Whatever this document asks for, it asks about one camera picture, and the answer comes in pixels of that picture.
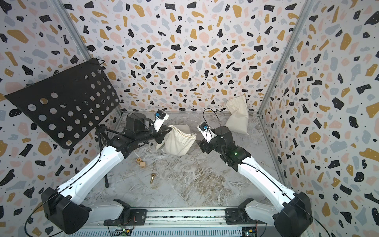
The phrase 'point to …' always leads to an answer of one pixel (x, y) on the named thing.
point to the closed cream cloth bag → (238, 121)
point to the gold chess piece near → (153, 175)
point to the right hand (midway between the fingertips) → (202, 135)
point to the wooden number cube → (138, 160)
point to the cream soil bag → (176, 141)
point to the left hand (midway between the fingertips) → (171, 127)
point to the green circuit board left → (124, 232)
